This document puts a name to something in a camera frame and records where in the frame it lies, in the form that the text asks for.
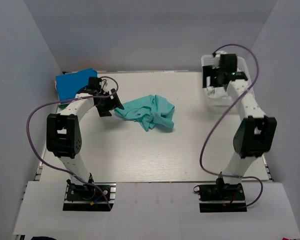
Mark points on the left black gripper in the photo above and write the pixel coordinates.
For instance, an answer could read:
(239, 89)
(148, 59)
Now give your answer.
(104, 111)

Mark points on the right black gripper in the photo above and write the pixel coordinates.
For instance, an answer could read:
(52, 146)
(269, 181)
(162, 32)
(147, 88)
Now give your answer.
(208, 71)

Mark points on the teal t shirt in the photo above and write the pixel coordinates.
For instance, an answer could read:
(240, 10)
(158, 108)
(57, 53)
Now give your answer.
(149, 111)

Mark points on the white t shirt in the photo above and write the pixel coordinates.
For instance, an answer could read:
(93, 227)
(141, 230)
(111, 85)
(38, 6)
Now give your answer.
(216, 92)

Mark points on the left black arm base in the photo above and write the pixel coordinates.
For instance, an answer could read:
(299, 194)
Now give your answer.
(89, 199)

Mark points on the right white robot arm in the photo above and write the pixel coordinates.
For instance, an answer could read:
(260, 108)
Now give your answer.
(255, 134)

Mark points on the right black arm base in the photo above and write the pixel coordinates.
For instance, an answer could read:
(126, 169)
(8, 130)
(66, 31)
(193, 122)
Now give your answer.
(228, 199)

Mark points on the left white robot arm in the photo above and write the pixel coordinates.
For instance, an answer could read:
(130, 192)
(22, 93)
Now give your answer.
(63, 133)

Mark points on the green folded t shirt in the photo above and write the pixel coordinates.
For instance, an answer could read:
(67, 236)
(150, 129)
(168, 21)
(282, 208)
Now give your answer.
(63, 106)

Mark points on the blue folded t shirt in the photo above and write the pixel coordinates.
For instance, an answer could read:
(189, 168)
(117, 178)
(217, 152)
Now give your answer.
(70, 83)

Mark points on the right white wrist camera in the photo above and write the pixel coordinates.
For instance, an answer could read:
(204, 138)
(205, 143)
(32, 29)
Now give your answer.
(216, 58)

